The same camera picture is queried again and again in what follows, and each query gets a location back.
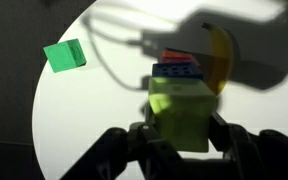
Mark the yellow banana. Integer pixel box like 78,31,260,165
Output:
202,23,234,96

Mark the blue block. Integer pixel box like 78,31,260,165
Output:
152,62,203,79

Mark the green block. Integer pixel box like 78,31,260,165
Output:
43,39,86,72

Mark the magenta block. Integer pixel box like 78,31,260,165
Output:
159,57,196,64

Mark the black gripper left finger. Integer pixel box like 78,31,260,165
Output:
60,122,184,180

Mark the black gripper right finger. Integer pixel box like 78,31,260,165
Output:
209,112,288,180

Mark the yellow block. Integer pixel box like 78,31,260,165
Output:
149,77,216,152

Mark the orange block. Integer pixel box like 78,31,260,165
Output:
162,50,192,58

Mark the white round table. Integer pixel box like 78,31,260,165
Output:
33,0,288,180

